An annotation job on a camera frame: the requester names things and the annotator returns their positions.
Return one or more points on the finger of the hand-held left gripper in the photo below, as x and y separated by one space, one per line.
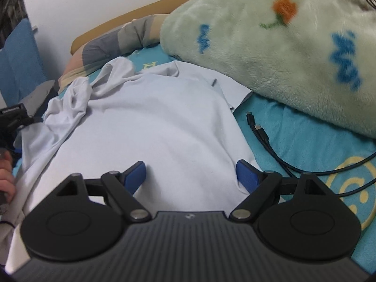
28 121

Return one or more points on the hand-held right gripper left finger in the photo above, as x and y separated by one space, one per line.
135 176

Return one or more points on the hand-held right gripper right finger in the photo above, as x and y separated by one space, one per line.
248 177

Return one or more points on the white shirt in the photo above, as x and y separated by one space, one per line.
152 123

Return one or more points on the person's left hand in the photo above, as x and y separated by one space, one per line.
6 179

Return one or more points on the blue chair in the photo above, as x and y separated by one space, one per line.
22 58

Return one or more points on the blue printed bed sheet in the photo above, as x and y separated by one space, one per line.
308 141

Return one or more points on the dark window grille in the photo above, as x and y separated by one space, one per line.
11 3

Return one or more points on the striped pillow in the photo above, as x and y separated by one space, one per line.
117 41

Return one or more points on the green printed fleece blanket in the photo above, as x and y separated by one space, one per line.
279 50

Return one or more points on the wooden headboard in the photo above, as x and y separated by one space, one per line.
123 17

